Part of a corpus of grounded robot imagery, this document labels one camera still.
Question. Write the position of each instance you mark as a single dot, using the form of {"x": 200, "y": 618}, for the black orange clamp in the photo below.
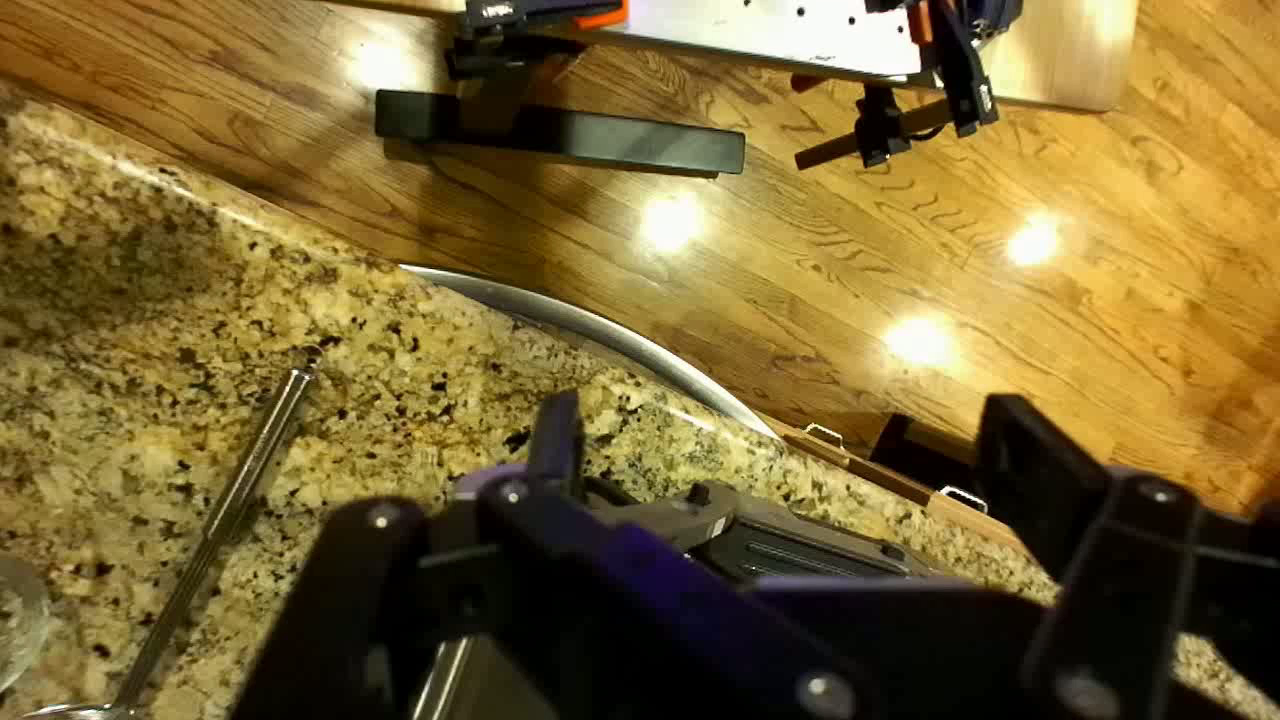
{"x": 872, "y": 125}
{"x": 960, "y": 73}

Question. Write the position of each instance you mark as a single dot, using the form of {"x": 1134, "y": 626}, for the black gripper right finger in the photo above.
{"x": 1122, "y": 601}

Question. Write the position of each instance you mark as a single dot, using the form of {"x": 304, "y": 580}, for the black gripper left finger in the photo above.
{"x": 363, "y": 601}

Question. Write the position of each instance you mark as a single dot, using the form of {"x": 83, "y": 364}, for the silver metal rod utensil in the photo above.
{"x": 255, "y": 461}

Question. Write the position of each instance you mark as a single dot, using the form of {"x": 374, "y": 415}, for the black stand foot bar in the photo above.
{"x": 563, "y": 129}

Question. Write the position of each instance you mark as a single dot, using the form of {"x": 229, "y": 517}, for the light wooden board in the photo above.
{"x": 1065, "y": 54}

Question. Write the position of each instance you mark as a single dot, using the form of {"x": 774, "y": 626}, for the wooden drawer cabinet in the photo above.
{"x": 864, "y": 466}

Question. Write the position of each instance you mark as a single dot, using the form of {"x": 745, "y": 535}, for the metal robot mounting plate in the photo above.
{"x": 774, "y": 34}

